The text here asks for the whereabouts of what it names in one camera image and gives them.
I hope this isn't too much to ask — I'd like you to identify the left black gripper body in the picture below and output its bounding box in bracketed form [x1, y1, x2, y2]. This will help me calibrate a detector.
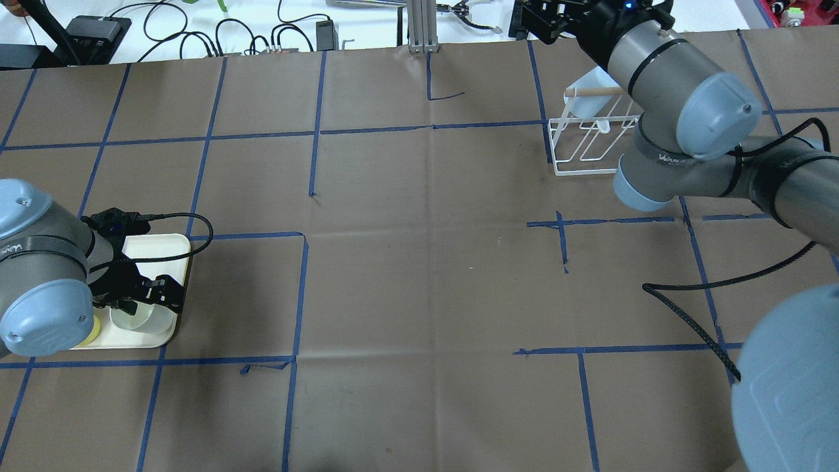
[89, 250, 185, 314]

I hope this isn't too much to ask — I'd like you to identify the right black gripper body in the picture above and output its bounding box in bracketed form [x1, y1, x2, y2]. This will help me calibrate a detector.
[524, 1, 669, 60]

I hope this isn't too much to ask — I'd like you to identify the cream white cup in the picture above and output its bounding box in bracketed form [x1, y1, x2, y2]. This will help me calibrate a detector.
[109, 302, 176, 335]

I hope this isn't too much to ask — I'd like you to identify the light blue cup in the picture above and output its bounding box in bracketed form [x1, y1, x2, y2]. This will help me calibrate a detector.
[564, 80, 624, 134]

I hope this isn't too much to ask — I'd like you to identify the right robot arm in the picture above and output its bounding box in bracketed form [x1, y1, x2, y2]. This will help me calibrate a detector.
[517, 1, 838, 471]

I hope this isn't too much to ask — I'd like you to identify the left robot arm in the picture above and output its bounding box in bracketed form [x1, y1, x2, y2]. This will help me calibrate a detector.
[1, 178, 191, 357]

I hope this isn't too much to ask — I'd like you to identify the yellow cup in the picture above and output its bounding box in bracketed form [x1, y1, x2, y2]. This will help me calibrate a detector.
[75, 315, 102, 349]

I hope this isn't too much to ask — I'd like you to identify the cream plastic tray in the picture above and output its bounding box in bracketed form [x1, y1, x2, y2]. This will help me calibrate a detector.
[75, 233, 191, 350]

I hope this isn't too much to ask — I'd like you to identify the black power adapter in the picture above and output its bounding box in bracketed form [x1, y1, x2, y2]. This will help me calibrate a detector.
[315, 19, 339, 51]

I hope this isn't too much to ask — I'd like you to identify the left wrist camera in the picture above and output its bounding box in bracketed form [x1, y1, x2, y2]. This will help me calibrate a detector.
[81, 207, 151, 250]

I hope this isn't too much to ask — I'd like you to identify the white wire cup rack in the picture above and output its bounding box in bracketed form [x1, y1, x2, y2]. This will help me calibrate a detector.
[548, 92, 640, 176]

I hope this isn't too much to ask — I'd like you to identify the green handled reacher grabber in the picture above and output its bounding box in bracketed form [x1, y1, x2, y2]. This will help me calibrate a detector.
[435, 0, 505, 35]

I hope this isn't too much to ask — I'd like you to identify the aluminium frame post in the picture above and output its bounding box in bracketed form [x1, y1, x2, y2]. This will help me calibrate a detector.
[406, 0, 439, 53]

